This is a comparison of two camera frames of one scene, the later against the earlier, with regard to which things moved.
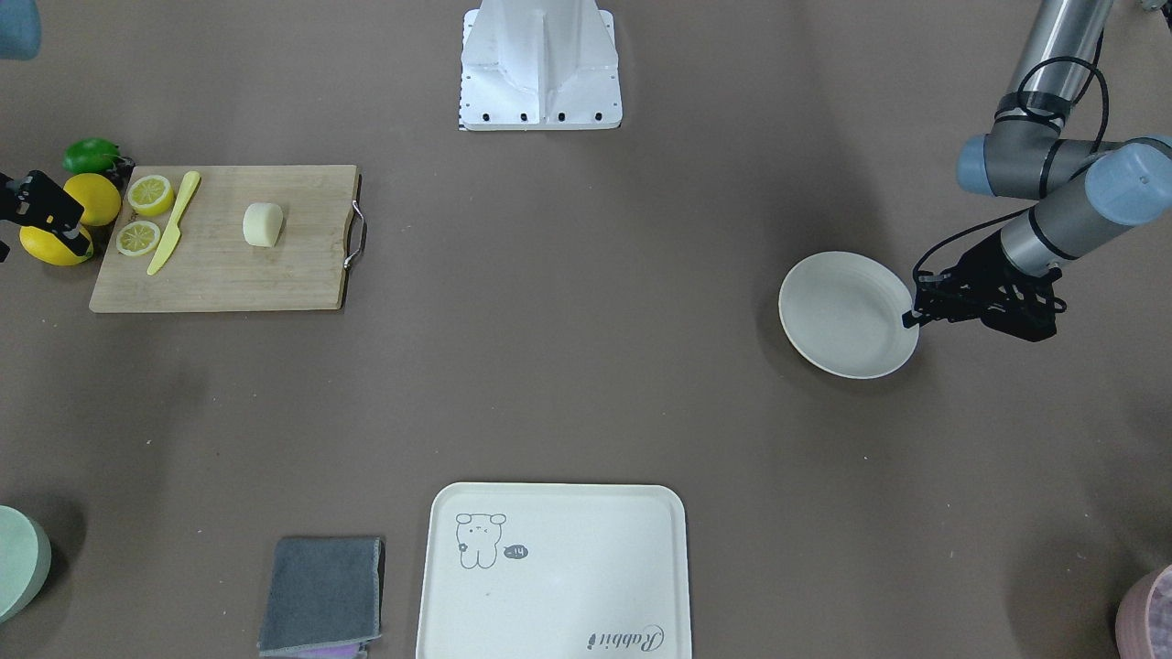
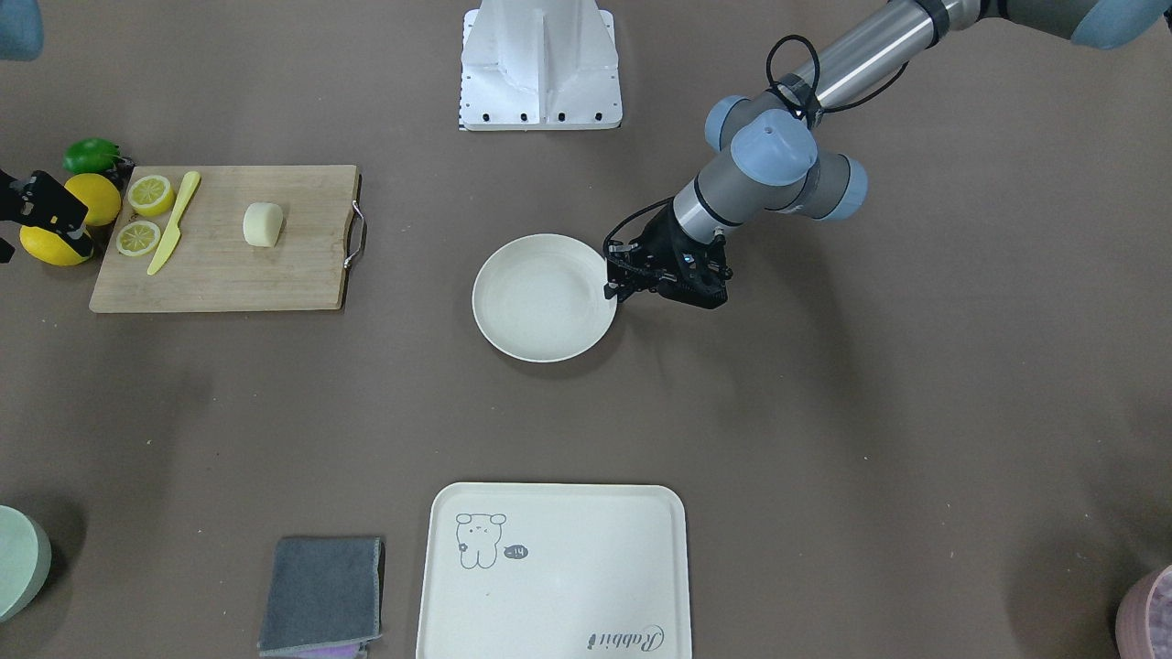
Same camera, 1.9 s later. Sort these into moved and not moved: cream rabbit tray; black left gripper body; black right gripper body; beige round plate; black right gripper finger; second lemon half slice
Moved: black left gripper body; beige round plate
Not moved: cream rabbit tray; second lemon half slice; black right gripper finger; black right gripper body
